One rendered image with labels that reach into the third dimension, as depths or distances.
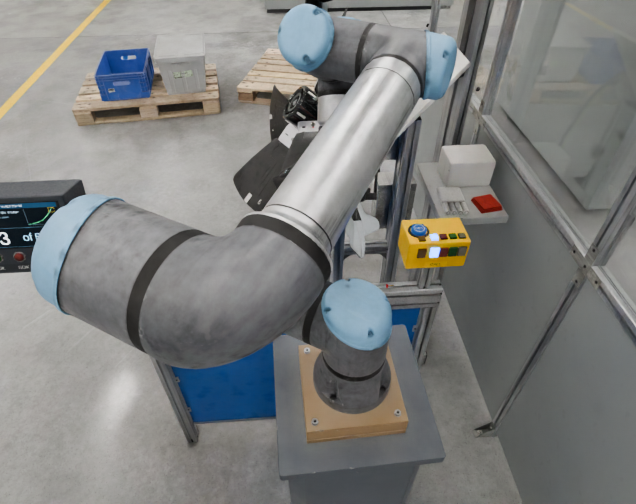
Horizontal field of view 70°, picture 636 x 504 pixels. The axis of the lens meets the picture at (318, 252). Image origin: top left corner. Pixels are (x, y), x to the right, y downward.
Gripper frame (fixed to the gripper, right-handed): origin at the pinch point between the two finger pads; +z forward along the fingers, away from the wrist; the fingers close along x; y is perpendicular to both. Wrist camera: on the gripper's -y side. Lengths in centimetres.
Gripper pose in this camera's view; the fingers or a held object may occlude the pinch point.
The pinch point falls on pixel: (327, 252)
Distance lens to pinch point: 73.7
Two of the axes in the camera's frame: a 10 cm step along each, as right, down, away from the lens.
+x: -5.9, -1.4, 8.0
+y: 8.1, -0.9, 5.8
